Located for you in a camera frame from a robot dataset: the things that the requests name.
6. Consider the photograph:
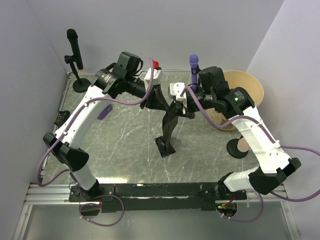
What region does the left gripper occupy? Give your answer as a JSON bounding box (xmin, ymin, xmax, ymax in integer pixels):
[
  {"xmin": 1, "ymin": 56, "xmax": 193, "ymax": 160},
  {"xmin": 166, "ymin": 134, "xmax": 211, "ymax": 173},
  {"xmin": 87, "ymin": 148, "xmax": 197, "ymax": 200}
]
[{"xmin": 125, "ymin": 74, "xmax": 170, "ymax": 112}]

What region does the black trash bag roll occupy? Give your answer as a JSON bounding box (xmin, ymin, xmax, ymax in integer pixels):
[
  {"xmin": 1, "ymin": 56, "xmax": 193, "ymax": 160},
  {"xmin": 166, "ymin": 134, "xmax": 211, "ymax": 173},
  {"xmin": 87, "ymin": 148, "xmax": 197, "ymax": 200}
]
[{"xmin": 154, "ymin": 105, "xmax": 179, "ymax": 158}]

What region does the beige paper trash bin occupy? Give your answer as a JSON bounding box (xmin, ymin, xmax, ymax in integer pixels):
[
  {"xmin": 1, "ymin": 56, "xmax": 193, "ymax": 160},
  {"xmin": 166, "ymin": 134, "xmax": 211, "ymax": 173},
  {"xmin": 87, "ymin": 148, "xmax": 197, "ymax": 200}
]
[{"xmin": 206, "ymin": 70, "xmax": 264, "ymax": 125}]

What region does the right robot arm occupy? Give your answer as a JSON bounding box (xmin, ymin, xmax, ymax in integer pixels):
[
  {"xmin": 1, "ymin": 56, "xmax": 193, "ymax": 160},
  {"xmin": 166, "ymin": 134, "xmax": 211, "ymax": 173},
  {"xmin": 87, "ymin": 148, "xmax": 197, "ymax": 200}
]
[{"xmin": 168, "ymin": 66, "xmax": 301, "ymax": 199}]

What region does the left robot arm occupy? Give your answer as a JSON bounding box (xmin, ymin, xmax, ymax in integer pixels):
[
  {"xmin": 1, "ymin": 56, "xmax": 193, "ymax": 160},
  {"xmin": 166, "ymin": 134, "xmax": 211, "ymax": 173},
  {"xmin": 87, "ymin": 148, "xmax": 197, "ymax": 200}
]
[{"xmin": 43, "ymin": 51, "xmax": 168, "ymax": 201}]

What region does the purple microphone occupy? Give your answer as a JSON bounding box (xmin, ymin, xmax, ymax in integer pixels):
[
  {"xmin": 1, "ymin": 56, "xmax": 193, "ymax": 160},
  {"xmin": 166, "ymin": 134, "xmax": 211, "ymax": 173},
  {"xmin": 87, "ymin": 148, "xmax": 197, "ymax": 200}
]
[{"xmin": 189, "ymin": 54, "xmax": 199, "ymax": 90}]

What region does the purple metronome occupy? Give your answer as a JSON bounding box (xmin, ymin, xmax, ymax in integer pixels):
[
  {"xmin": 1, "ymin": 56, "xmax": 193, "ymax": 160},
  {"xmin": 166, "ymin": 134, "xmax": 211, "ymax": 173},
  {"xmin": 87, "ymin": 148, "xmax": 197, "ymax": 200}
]
[{"xmin": 97, "ymin": 104, "xmax": 113, "ymax": 120}]

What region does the black microphone stand left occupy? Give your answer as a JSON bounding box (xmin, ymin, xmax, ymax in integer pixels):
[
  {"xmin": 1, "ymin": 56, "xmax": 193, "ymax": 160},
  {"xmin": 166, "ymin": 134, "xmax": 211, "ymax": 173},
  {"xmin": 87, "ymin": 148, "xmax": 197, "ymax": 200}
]
[{"xmin": 64, "ymin": 55, "xmax": 90, "ymax": 93}]

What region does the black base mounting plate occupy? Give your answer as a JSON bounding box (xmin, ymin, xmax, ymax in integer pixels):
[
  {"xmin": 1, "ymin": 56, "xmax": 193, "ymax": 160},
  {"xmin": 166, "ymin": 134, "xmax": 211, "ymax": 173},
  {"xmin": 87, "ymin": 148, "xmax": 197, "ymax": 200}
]
[{"xmin": 68, "ymin": 182, "xmax": 247, "ymax": 213}]

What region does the black microphone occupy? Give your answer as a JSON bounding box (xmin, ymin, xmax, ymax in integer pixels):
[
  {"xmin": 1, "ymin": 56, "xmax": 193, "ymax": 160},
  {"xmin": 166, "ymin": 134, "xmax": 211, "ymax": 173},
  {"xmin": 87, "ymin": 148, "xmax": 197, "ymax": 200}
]
[{"xmin": 66, "ymin": 28, "xmax": 84, "ymax": 70}]

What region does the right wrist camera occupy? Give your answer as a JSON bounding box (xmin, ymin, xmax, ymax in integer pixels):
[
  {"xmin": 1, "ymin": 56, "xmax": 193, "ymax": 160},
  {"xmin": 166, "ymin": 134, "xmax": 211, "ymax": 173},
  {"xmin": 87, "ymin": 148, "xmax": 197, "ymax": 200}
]
[{"xmin": 168, "ymin": 82, "xmax": 187, "ymax": 114}]

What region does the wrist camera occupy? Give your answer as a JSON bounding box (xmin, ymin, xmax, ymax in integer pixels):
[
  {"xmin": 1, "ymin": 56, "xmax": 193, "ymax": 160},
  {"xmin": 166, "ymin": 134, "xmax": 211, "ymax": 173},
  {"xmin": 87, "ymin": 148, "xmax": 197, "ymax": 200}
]
[
  {"xmin": 168, "ymin": 82, "xmax": 187, "ymax": 114},
  {"xmin": 143, "ymin": 60, "xmax": 163, "ymax": 90}
]

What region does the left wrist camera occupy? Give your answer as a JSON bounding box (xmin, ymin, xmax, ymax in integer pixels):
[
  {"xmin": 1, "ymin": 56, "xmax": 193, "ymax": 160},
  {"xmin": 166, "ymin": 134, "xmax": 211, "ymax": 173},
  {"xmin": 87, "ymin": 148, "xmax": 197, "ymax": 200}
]
[{"xmin": 143, "ymin": 60, "xmax": 163, "ymax": 90}]

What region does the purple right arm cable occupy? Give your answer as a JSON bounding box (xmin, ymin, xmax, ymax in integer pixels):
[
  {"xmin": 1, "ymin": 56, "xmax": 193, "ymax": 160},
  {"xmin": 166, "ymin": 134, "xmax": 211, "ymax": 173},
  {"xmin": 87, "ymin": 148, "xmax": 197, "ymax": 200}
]
[{"xmin": 179, "ymin": 86, "xmax": 320, "ymax": 223}]

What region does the aluminium rail frame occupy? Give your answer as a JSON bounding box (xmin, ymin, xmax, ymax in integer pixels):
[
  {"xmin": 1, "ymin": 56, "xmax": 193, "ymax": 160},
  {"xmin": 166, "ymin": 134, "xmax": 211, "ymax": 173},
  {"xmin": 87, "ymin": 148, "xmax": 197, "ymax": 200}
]
[{"xmin": 11, "ymin": 72, "xmax": 301, "ymax": 240}]

